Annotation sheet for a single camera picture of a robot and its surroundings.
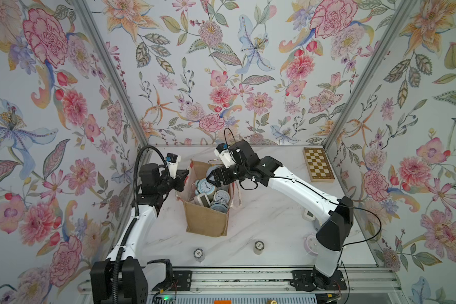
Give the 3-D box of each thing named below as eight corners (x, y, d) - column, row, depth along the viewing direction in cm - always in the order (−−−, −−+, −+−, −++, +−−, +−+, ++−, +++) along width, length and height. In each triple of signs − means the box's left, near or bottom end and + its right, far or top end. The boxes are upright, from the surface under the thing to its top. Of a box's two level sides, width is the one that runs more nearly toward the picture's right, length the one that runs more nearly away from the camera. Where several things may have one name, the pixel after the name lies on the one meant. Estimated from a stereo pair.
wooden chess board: (311, 182, 108) (313, 178, 104) (300, 151, 123) (303, 147, 119) (333, 182, 108) (336, 178, 104) (320, 151, 123) (323, 147, 119)
